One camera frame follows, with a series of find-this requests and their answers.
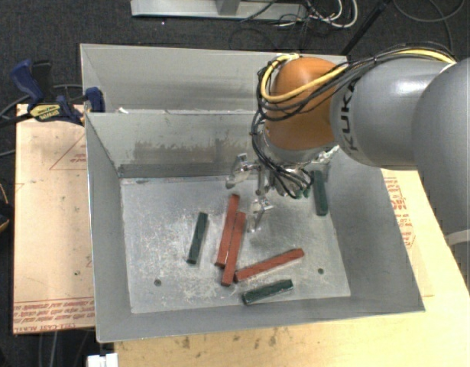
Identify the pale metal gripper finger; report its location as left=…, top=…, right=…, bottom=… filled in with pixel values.
left=248, top=200, right=261, bottom=233
left=258, top=200, right=275, bottom=229

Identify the red-brown flat block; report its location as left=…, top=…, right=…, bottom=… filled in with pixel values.
left=233, top=248, right=306, bottom=284
left=220, top=211, right=248, bottom=287
left=214, top=193, right=241, bottom=269

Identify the dark green flat block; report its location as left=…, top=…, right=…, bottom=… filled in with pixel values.
left=186, top=211, right=209, bottom=266
left=310, top=170, right=330, bottom=217
left=241, top=278, right=295, bottom=306

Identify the grey metal bin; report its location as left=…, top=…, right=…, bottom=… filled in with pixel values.
left=79, top=43, right=426, bottom=344

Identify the brown cardboard board red print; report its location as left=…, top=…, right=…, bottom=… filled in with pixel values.
left=12, top=103, right=436, bottom=336

